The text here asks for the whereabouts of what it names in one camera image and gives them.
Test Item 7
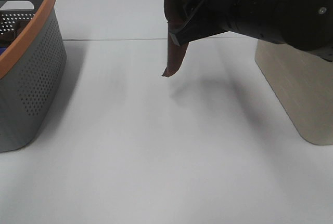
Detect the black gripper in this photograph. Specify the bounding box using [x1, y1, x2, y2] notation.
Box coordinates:
[168, 0, 241, 46]

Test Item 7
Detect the dark brown towel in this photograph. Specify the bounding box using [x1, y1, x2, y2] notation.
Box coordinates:
[162, 0, 190, 77]

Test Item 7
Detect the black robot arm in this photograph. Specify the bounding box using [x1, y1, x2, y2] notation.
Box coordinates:
[164, 0, 332, 65]

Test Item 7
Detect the beige basket grey rim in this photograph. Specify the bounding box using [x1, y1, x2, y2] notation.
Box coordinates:
[255, 40, 332, 146]

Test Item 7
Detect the grey perforated basket orange rim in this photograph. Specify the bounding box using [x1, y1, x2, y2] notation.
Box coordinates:
[1, 0, 67, 152]

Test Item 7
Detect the brown cloth in basket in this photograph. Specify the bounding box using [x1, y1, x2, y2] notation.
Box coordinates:
[1, 21, 27, 44]

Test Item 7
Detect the blue cloth in basket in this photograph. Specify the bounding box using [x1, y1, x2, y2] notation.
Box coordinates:
[0, 48, 6, 55]

